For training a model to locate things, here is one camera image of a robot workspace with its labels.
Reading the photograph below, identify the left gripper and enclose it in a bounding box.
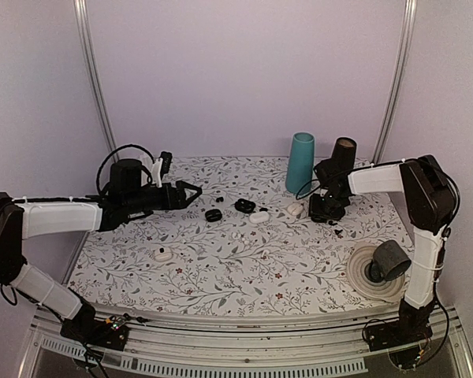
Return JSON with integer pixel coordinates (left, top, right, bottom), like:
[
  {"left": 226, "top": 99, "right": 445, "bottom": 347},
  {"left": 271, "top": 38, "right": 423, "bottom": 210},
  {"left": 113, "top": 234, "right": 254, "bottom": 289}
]
[{"left": 125, "top": 180, "right": 203, "bottom": 215}]

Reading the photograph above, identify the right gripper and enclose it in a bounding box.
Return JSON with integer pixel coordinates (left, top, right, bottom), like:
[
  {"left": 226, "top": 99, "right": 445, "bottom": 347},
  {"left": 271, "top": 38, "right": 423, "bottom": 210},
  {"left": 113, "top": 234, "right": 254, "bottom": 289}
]
[{"left": 310, "top": 191, "right": 348, "bottom": 221}]

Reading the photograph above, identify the black round earbud case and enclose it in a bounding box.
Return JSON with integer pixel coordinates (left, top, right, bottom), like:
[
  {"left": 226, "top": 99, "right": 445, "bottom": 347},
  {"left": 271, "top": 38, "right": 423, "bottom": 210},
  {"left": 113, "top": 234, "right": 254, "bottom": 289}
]
[{"left": 204, "top": 209, "right": 222, "bottom": 222}]

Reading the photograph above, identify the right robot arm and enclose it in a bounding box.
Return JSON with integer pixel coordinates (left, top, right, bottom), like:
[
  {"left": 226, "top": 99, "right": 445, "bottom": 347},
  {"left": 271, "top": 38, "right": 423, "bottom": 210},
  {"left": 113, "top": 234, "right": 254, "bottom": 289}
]
[{"left": 309, "top": 155, "right": 460, "bottom": 311}]

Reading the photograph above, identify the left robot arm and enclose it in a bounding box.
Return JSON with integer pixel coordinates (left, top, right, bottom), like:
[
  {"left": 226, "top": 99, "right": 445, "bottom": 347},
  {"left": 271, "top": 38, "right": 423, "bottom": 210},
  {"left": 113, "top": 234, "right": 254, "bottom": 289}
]
[{"left": 0, "top": 154, "right": 203, "bottom": 342}]

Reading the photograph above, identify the beige earbud case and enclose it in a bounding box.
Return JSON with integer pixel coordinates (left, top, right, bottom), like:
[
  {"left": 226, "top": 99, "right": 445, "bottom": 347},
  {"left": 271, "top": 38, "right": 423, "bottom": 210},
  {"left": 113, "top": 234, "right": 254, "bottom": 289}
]
[{"left": 286, "top": 202, "right": 304, "bottom": 217}]

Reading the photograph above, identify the open black earbud case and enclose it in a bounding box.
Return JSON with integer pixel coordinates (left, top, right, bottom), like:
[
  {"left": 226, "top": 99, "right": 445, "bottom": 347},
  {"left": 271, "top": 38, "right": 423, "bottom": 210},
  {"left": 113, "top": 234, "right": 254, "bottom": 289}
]
[{"left": 234, "top": 198, "right": 255, "bottom": 214}]

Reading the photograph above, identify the white case with black earbud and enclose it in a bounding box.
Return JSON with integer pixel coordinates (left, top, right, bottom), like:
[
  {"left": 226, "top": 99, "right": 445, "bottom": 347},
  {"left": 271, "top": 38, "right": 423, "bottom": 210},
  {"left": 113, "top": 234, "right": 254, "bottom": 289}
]
[{"left": 152, "top": 247, "right": 173, "bottom": 263}]

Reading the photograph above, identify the white oval earbud case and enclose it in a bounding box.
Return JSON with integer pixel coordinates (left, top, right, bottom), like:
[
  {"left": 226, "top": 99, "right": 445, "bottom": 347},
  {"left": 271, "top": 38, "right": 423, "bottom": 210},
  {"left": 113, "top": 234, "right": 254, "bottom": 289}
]
[{"left": 249, "top": 211, "right": 270, "bottom": 224}]

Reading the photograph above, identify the teal vase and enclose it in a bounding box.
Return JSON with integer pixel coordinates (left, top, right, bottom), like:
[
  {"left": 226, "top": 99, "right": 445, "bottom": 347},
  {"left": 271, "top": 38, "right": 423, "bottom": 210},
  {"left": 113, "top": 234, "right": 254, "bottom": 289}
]
[{"left": 285, "top": 132, "right": 315, "bottom": 196}]

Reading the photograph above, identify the black vase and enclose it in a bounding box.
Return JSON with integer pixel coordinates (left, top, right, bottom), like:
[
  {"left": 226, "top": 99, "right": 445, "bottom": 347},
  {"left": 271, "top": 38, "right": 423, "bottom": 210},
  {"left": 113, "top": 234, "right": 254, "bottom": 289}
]
[{"left": 329, "top": 137, "right": 357, "bottom": 198}]

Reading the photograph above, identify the white ribbed vase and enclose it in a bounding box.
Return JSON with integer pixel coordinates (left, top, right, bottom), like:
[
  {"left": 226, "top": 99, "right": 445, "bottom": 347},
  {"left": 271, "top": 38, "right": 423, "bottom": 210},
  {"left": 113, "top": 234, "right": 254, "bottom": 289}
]
[{"left": 139, "top": 153, "right": 153, "bottom": 186}]

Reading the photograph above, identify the floral table mat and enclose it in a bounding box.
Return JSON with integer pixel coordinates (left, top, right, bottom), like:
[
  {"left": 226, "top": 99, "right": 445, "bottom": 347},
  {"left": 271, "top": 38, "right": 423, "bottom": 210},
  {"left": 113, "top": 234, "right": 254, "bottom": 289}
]
[{"left": 68, "top": 157, "right": 413, "bottom": 317}]

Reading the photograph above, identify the dark grey mug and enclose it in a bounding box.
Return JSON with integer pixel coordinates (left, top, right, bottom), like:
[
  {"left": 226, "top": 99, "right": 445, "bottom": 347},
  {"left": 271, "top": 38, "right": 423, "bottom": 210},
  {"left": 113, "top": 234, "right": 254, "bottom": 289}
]
[{"left": 367, "top": 240, "right": 412, "bottom": 283}]

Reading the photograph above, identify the beige ribbed plate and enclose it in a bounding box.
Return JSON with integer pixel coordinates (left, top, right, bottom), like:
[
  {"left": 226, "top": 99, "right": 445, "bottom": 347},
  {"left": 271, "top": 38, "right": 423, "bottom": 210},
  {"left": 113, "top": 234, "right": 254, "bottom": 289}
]
[{"left": 346, "top": 243, "right": 405, "bottom": 303}]

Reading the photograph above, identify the left camera cable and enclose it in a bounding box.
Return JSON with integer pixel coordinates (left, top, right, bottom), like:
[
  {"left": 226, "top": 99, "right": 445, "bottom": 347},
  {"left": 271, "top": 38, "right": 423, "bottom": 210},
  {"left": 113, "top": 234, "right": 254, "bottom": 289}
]
[{"left": 96, "top": 144, "right": 155, "bottom": 198}]

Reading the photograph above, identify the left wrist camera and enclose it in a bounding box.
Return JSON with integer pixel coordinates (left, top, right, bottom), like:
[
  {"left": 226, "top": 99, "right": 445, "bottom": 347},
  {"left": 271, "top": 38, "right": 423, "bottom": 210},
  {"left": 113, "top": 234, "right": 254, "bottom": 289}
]
[{"left": 145, "top": 151, "right": 173, "bottom": 187}]

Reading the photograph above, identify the front aluminium rail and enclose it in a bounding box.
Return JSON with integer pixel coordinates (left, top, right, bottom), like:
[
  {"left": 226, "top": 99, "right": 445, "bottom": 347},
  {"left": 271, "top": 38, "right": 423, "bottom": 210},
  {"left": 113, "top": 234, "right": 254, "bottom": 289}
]
[{"left": 18, "top": 306, "right": 473, "bottom": 377}]

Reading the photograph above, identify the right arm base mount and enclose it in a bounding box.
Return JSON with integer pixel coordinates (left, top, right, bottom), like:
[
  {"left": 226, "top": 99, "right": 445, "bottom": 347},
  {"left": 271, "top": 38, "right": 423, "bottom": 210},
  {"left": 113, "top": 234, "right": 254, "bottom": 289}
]
[{"left": 362, "top": 304, "right": 433, "bottom": 351}]

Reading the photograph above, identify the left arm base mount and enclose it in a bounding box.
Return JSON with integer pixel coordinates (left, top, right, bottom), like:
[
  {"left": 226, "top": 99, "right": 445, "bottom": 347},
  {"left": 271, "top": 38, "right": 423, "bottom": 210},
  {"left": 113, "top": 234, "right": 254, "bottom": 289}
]
[{"left": 60, "top": 303, "right": 129, "bottom": 351}]

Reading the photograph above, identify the right aluminium frame post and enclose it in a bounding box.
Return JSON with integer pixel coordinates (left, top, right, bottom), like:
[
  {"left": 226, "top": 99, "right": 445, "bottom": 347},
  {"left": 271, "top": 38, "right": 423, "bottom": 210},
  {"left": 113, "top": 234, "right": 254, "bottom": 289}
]
[{"left": 371, "top": 0, "right": 417, "bottom": 163}]

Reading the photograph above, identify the aluminium frame post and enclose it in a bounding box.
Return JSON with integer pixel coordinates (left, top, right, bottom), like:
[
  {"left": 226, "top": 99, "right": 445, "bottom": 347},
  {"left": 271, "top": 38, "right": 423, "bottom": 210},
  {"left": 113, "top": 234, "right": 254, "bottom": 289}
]
[
  {"left": 371, "top": 0, "right": 417, "bottom": 163},
  {"left": 73, "top": 0, "right": 117, "bottom": 153}
]

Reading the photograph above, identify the left aluminium frame post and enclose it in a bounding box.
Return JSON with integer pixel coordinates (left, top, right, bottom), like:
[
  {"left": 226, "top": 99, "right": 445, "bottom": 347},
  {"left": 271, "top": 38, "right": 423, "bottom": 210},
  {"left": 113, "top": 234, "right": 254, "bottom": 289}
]
[{"left": 73, "top": 0, "right": 117, "bottom": 153}]

